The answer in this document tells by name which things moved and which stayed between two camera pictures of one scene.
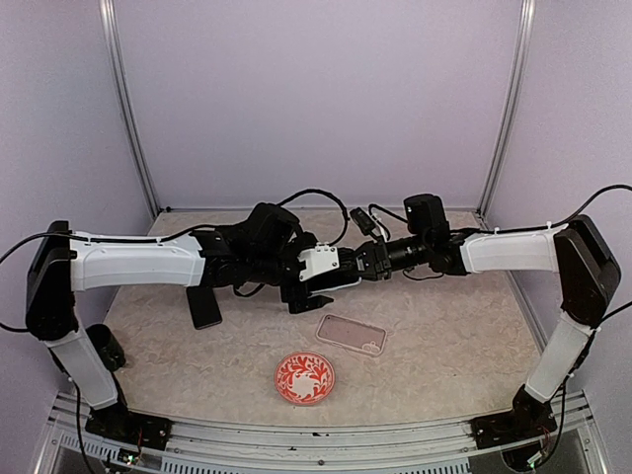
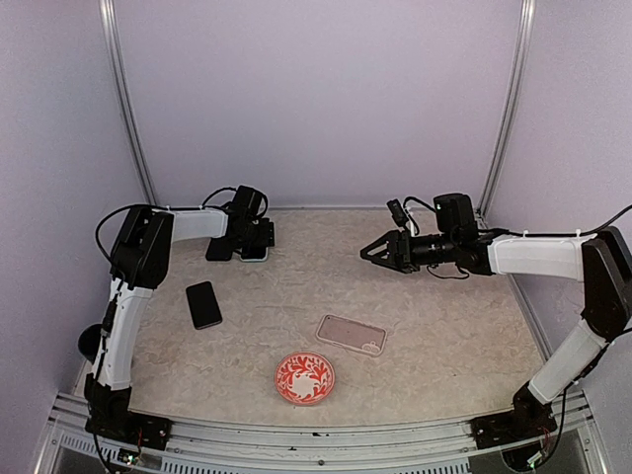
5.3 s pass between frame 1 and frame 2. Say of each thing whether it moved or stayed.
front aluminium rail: stayed
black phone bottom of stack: stayed
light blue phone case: moved
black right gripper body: moved
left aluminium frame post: stayed
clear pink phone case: stayed
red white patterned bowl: stayed
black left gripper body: moved
